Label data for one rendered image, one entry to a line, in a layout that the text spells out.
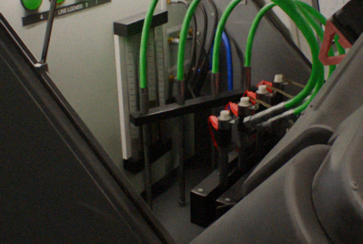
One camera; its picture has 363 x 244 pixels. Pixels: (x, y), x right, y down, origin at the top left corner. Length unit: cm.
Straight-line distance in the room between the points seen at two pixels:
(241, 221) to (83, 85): 91
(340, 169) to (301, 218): 2
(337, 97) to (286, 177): 9
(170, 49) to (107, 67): 23
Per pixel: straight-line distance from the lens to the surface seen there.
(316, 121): 22
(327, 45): 68
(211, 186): 108
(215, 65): 117
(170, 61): 130
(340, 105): 24
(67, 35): 103
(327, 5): 148
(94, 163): 74
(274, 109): 93
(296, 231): 17
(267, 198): 18
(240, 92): 123
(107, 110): 116
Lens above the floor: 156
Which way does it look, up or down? 24 degrees down
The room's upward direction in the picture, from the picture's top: 1 degrees counter-clockwise
